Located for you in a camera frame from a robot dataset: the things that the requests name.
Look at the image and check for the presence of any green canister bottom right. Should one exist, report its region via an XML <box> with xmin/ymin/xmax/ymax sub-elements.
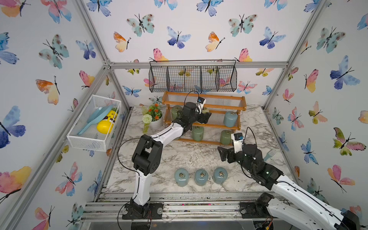
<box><xmin>220</xmin><ymin>130</ymin><xmax>232</xmax><ymax>145</ymax></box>

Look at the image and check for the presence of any teal dustpan scoop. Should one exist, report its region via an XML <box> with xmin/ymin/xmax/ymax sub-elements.
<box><xmin>78</xmin><ymin>105</ymin><xmax>113</xmax><ymax>136</ymax></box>

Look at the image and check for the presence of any white mesh wall basket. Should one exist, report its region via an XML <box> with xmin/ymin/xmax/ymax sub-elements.
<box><xmin>67</xmin><ymin>95</ymin><xmax>121</xmax><ymax>151</ymax></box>

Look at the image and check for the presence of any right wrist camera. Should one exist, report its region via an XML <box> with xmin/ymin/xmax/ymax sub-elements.
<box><xmin>231</xmin><ymin>132</ymin><xmax>244</xmax><ymax>153</ymax></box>

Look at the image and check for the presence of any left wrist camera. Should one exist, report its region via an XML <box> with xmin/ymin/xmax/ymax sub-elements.
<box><xmin>196</xmin><ymin>97</ymin><xmax>206</xmax><ymax>114</ymax></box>

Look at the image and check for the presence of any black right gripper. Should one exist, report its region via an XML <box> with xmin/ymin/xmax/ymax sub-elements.
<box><xmin>218</xmin><ymin>141</ymin><xmax>255</xmax><ymax>177</ymax></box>

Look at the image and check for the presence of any yellow bottle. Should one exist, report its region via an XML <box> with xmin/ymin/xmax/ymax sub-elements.
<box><xmin>96</xmin><ymin>110</ymin><xmax>117</xmax><ymax>134</ymax></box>

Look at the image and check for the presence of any blue canister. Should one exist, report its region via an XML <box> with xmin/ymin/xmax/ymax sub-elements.
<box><xmin>213</xmin><ymin>167</ymin><xmax>228</xmax><ymax>185</ymax></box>
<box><xmin>194</xmin><ymin>169</ymin><xmax>209</xmax><ymax>186</ymax></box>
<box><xmin>223</xmin><ymin>111</ymin><xmax>238</xmax><ymax>127</ymax></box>
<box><xmin>174</xmin><ymin>168</ymin><xmax>190</xmax><ymax>187</ymax></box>

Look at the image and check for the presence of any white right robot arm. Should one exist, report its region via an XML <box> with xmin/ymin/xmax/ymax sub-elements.
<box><xmin>218</xmin><ymin>144</ymin><xmax>360</xmax><ymax>230</ymax></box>

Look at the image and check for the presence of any green canister middle left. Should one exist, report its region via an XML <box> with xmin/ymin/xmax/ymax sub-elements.
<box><xmin>171</xmin><ymin>105</ymin><xmax>183</xmax><ymax>121</ymax></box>

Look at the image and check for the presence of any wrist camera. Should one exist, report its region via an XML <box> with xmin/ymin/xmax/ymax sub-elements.
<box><xmin>231</xmin><ymin>132</ymin><xmax>244</xmax><ymax>153</ymax></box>
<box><xmin>196</xmin><ymin>97</ymin><xmax>206</xmax><ymax>114</ymax></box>

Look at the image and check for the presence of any white pot with flowers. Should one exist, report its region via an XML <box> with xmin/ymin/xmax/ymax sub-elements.
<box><xmin>142</xmin><ymin>103</ymin><xmax>163</xmax><ymax>134</ymax></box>

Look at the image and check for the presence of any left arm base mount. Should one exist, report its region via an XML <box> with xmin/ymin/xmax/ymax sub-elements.
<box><xmin>119</xmin><ymin>198</ymin><xmax>163</xmax><ymax>220</ymax></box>

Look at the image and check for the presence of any green canister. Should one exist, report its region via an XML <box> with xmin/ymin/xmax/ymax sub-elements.
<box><xmin>220</xmin><ymin>130</ymin><xmax>232</xmax><ymax>145</ymax></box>
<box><xmin>192</xmin><ymin>126</ymin><xmax>204</xmax><ymax>141</ymax></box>
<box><xmin>171</xmin><ymin>105</ymin><xmax>183</xmax><ymax>121</ymax></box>

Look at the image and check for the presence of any black wire wall basket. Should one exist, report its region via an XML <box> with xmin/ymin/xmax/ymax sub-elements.
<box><xmin>145</xmin><ymin>59</ymin><xmax>238</xmax><ymax>93</ymax></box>

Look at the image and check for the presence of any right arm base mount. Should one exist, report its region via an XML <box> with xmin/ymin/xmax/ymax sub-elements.
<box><xmin>239</xmin><ymin>193</ymin><xmax>275</xmax><ymax>219</ymax></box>

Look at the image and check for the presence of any green canister bottom middle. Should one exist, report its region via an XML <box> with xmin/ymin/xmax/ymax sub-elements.
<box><xmin>192</xmin><ymin>126</ymin><xmax>204</xmax><ymax>141</ymax></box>

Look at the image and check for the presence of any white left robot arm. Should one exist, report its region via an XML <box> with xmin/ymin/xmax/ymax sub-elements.
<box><xmin>132</xmin><ymin>97</ymin><xmax>211</xmax><ymax>207</ymax></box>

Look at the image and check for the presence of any teal small brush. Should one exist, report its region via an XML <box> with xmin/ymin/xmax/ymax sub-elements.
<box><xmin>263</xmin><ymin>150</ymin><xmax>277</xmax><ymax>162</ymax></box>

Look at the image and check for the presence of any wooden three-tier shelf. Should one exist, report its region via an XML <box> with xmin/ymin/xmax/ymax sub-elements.
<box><xmin>162</xmin><ymin>91</ymin><xmax>247</xmax><ymax>133</ymax></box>

